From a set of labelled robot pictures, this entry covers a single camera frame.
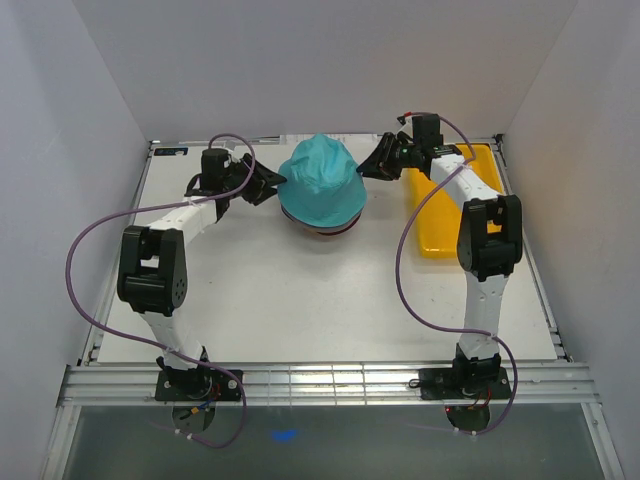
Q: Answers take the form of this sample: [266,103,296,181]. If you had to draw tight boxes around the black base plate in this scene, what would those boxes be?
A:
[154,367,243,402]
[408,367,512,400]

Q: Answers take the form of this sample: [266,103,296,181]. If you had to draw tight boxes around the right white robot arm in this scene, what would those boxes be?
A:
[357,112,523,397]

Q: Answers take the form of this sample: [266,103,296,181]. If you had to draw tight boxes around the dark red bucket hat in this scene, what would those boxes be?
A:
[282,208,361,237]

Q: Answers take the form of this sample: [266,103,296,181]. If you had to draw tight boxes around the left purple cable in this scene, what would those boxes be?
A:
[65,132,257,449]

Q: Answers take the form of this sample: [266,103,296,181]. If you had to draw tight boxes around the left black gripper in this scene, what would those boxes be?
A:
[222,153,286,207]

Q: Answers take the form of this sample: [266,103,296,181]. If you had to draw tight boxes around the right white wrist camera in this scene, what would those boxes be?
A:
[396,112,414,144]

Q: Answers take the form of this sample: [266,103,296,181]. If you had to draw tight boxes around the blue label sticker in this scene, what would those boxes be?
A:
[153,147,189,156]

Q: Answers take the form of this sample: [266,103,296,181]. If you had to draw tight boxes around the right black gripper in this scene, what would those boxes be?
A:
[355,133,420,182]

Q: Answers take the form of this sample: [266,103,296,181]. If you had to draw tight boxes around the yellow plastic tray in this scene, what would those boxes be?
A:
[406,143,504,260]

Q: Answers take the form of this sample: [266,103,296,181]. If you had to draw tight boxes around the teal hat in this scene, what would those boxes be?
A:
[277,134,367,228]

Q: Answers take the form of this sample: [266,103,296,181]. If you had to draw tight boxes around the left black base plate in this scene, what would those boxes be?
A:
[154,367,243,402]

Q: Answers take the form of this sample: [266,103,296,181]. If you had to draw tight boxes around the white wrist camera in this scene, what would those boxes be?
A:
[396,112,414,144]
[224,146,241,163]

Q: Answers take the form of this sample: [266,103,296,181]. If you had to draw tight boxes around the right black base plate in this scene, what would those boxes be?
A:
[408,367,512,400]

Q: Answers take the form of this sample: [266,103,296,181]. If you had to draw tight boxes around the aluminium front rail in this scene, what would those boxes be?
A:
[58,362,600,407]

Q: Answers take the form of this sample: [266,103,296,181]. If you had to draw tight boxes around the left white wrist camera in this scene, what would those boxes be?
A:
[224,146,241,163]

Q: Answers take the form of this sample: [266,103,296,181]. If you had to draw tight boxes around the grey cap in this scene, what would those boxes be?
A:
[301,214,361,235]

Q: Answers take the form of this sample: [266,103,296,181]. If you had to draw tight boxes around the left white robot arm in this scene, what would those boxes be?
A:
[116,147,286,400]

